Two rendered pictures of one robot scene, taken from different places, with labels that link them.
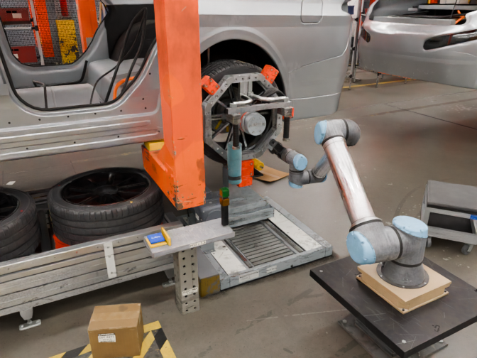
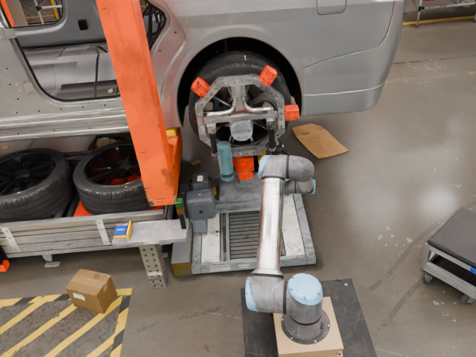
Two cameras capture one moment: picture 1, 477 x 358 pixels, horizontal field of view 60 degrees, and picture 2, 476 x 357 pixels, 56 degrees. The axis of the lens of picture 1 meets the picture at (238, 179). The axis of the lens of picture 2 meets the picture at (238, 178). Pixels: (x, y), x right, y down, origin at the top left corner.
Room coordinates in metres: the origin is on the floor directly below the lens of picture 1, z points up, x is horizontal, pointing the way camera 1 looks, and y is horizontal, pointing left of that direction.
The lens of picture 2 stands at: (0.36, -1.14, 2.19)
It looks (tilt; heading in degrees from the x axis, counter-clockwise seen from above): 36 degrees down; 28
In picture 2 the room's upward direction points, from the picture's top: 6 degrees counter-clockwise
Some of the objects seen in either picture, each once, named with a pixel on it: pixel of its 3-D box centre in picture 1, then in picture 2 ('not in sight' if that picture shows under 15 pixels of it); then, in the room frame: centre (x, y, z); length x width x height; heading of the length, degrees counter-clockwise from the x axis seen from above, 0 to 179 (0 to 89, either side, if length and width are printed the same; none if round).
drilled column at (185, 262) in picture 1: (186, 275); (153, 259); (1.79, 0.27, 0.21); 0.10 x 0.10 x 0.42; 27
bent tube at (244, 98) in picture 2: (267, 91); (256, 98); (2.47, -0.17, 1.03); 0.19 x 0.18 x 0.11; 27
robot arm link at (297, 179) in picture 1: (297, 177); (285, 185); (2.39, -0.37, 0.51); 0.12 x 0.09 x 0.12; 105
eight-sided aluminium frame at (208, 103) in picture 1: (243, 118); (240, 117); (2.54, -0.03, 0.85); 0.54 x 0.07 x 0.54; 117
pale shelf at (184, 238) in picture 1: (189, 236); (151, 232); (1.80, 0.25, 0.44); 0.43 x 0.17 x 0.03; 117
